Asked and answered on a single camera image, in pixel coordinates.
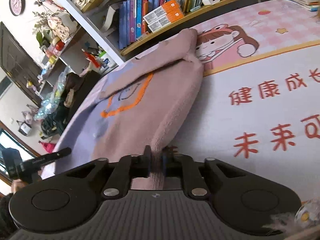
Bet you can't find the hand with painted nails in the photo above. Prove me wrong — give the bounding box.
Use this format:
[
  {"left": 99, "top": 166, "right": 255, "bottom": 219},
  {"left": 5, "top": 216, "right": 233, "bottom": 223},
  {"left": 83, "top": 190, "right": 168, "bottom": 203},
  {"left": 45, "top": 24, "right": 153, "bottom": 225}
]
[{"left": 11, "top": 171, "right": 42, "bottom": 194}]

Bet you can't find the pink checkered cartoon table mat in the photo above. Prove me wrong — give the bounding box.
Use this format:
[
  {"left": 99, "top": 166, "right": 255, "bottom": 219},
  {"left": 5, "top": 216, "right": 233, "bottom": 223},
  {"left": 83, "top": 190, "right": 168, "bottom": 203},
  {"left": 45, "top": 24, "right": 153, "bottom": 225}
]
[{"left": 39, "top": 0, "right": 320, "bottom": 205}]

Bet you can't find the wooden white bookshelf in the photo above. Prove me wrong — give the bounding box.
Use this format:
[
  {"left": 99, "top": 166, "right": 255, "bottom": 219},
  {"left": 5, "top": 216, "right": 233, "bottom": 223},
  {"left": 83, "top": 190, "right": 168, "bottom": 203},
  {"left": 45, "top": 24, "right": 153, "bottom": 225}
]
[{"left": 37, "top": 0, "right": 281, "bottom": 98}]

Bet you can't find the lower orange white box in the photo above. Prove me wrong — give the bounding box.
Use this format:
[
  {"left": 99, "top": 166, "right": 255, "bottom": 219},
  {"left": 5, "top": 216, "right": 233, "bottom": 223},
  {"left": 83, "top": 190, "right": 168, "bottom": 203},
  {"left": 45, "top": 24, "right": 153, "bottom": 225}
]
[{"left": 148, "top": 8, "right": 184, "bottom": 33}]

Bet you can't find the beige watch band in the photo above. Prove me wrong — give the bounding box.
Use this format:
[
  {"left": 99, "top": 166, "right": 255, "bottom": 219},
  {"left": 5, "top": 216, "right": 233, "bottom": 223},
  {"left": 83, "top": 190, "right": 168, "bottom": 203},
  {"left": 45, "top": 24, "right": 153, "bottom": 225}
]
[{"left": 63, "top": 89, "right": 75, "bottom": 108}]

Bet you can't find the orange white box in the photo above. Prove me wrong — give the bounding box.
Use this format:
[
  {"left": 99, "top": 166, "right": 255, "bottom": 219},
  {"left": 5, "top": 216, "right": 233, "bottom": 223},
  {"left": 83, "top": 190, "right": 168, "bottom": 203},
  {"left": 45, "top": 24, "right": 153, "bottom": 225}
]
[
  {"left": 148, "top": 8, "right": 184, "bottom": 33},
  {"left": 143, "top": 0, "right": 180, "bottom": 24}
]

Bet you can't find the upper orange white box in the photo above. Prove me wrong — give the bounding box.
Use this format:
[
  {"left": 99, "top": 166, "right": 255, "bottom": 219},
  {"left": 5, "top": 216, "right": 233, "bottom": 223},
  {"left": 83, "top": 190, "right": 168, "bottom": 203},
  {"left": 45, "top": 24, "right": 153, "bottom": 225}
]
[{"left": 143, "top": 0, "right": 180, "bottom": 24}]

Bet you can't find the purple and pink sweater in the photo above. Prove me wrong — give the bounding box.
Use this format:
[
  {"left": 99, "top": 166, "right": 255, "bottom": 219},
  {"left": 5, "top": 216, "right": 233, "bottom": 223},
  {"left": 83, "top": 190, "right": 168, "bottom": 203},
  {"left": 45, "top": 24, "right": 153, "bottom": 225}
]
[{"left": 42, "top": 28, "right": 203, "bottom": 190}]

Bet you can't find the black box on table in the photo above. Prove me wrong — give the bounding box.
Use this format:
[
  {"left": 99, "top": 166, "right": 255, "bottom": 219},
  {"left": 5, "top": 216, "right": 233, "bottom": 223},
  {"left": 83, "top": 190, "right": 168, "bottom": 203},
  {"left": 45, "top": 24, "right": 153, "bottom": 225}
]
[{"left": 53, "top": 71, "right": 101, "bottom": 134}]

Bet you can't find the pink round wall clock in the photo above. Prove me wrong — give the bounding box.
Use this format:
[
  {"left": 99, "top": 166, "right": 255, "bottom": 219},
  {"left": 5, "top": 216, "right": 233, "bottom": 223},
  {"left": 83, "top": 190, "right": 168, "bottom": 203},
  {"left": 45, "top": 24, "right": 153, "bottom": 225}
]
[{"left": 9, "top": 0, "right": 25, "bottom": 16}]

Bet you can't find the row of leaning books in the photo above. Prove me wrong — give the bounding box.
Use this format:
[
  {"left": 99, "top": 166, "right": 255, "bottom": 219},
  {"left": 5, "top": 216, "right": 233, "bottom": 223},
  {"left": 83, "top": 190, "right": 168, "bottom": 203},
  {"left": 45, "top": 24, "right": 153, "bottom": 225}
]
[{"left": 118, "top": 0, "right": 203, "bottom": 50}]

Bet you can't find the white green pen can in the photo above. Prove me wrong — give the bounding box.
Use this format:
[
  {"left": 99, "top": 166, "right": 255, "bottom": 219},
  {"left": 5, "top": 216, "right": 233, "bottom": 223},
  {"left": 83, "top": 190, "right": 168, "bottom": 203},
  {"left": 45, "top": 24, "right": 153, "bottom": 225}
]
[{"left": 98, "top": 51, "right": 117, "bottom": 68}]

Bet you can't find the white charger adapter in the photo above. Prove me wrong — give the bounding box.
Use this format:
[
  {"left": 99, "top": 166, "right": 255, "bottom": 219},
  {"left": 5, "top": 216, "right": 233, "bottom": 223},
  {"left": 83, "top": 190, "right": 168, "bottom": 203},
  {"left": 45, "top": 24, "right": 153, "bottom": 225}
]
[{"left": 202, "top": 0, "right": 220, "bottom": 6}]

